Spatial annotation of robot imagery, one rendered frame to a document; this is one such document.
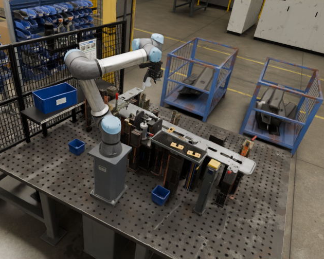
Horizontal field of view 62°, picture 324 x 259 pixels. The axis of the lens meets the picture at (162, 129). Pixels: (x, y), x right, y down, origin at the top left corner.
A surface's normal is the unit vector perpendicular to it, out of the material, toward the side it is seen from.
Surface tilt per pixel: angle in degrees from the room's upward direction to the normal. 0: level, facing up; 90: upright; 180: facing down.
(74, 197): 0
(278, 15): 90
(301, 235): 0
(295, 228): 0
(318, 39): 90
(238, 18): 90
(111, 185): 90
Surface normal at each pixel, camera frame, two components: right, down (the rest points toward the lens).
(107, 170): -0.42, 0.47
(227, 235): 0.13, -0.81
